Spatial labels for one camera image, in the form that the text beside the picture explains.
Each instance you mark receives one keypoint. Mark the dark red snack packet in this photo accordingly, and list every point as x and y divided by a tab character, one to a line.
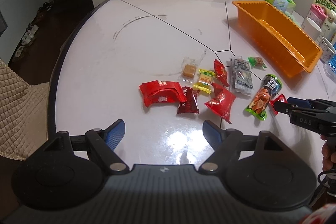
191	103

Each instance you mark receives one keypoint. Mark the green tube snack packet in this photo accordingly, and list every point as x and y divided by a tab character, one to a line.
270	86

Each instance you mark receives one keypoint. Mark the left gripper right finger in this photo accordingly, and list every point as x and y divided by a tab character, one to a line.
215	136

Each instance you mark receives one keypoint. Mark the small red packet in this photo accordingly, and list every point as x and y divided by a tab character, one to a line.
221	73

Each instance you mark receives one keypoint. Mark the red chip packet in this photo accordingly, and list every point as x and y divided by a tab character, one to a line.
222	102

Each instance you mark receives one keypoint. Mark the clear toothpick box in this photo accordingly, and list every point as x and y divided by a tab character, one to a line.
330	70

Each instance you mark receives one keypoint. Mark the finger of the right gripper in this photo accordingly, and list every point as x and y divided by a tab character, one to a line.
309	104
286	108

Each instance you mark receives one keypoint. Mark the clear wrapped brown cake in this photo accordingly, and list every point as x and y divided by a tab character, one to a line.
189	69

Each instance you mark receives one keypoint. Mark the grey silver snack packet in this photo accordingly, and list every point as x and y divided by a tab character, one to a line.
241	77

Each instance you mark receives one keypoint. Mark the person's right hand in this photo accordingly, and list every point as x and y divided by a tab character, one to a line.
329	157

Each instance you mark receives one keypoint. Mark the patterned mug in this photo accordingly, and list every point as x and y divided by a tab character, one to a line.
328	50

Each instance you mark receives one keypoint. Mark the small green candy packet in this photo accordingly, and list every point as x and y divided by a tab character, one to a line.
257	62

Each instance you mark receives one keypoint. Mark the orange plastic tray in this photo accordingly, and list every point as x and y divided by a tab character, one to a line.
278	37

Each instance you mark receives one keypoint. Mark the green cloth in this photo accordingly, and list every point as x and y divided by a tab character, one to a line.
291	17

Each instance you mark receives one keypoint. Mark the pink lidded cup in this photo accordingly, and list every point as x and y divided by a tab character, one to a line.
317	14

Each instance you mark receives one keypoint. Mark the large red snack packet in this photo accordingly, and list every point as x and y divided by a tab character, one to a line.
160	91

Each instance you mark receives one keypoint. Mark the white miffy bottle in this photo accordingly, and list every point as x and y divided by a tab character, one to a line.
328	27

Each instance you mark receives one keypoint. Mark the grey phone stand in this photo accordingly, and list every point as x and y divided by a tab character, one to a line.
281	5

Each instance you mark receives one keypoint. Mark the white mug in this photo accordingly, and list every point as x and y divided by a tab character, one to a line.
311	28

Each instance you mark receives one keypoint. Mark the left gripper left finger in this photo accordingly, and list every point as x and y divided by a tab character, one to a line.
112	136

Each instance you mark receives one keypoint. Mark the quilted beige chair near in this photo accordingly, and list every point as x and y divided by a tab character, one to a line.
23	115

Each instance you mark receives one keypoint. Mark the yellow candy packet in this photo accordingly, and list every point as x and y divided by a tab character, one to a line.
204	81

